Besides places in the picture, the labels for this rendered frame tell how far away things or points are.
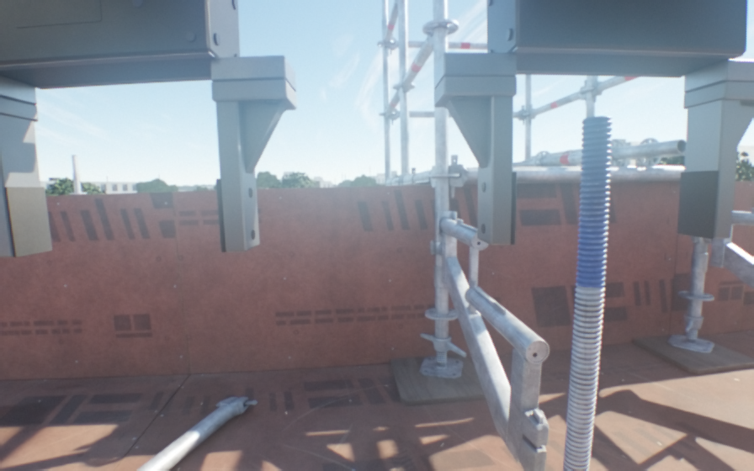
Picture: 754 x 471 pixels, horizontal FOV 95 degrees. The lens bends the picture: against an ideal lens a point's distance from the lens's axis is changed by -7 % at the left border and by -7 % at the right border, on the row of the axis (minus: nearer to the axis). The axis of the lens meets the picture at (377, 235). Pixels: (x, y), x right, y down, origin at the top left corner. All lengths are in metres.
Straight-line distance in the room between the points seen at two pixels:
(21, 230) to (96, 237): 1.37
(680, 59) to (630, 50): 0.04
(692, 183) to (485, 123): 0.14
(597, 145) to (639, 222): 1.30
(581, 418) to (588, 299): 0.19
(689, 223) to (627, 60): 0.11
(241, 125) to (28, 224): 0.14
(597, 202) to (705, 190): 0.30
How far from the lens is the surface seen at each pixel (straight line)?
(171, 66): 0.24
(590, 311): 0.61
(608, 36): 0.24
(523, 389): 0.81
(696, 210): 0.29
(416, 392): 1.33
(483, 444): 1.16
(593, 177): 0.58
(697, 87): 0.30
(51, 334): 1.85
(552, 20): 0.23
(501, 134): 0.21
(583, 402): 0.66
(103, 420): 1.50
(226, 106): 0.22
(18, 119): 0.30
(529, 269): 1.61
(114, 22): 0.24
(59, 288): 1.78
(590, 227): 0.58
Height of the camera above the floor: 0.69
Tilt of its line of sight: 7 degrees down
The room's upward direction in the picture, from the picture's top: 1 degrees counter-clockwise
